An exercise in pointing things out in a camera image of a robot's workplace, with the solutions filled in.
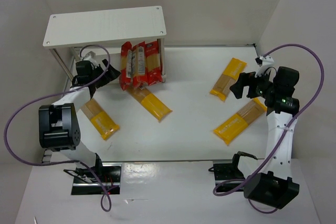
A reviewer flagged red spaghetti bag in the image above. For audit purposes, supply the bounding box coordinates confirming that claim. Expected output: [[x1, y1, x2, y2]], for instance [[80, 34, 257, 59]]
[[119, 41, 133, 91]]

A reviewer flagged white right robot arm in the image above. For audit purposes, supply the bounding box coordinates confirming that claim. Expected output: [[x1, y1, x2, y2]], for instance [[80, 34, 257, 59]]
[[230, 67, 300, 209]]

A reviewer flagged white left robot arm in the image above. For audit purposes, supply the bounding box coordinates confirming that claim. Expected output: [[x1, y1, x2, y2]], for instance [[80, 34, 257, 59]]
[[38, 59, 120, 175]]

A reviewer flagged yellow pasta bag far right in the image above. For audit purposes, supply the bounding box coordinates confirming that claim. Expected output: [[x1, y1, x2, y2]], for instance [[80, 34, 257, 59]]
[[209, 58, 247, 101]]

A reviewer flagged yellow pasta bag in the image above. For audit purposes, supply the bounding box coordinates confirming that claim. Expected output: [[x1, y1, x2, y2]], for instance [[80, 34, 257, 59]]
[[127, 87, 172, 122], [213, 98, 267, 145], [81, 98, 120, 141], [209, 58, 247, 101]]

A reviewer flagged red spaghetti bag shelf left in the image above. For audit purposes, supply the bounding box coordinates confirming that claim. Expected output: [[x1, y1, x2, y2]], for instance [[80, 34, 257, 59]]
[[132, 41, 148, 89]]

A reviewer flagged red spaghetti bag shelf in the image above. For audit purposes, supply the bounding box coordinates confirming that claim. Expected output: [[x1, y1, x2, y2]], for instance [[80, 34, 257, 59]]
[[145, 41, 162, 86], [132, 41, 148, 89]]

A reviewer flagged yellow pasta bag near right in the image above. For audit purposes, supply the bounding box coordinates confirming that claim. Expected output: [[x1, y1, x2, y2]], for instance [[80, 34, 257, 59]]
[[213, 98, 267, 145]]

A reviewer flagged red spaghetti bag shelf right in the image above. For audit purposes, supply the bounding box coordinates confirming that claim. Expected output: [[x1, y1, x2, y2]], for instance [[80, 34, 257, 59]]
[[145, 41, 162, 86]]

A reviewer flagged yellow pasta bag left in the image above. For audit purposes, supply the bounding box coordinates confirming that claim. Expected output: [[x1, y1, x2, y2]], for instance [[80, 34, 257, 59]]
[[81, 98, 120, 141]]

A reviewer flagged white shelf with metal legs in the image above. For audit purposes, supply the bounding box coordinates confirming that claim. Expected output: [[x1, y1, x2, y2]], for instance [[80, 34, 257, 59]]
[[43, 6, 166, 81]]

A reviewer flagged yellow pasta bag centre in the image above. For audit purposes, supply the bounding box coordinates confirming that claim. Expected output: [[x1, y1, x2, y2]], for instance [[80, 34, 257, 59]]
[[127, 87, 172, 122]]

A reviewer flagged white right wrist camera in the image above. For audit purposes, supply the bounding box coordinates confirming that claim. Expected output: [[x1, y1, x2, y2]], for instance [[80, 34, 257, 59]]
[[255, 56, 275, 77]]

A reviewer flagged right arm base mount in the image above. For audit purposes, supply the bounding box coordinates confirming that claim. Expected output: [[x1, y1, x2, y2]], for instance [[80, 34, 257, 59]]
[[208, 162, 245, 193]]

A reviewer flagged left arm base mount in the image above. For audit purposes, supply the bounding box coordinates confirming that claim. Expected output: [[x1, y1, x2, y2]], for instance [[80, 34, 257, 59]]
[[63, 162, 122, 196]]

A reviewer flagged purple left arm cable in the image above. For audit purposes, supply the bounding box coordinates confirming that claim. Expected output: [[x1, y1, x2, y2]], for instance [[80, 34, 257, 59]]
[[4, 44, 112, 212]]

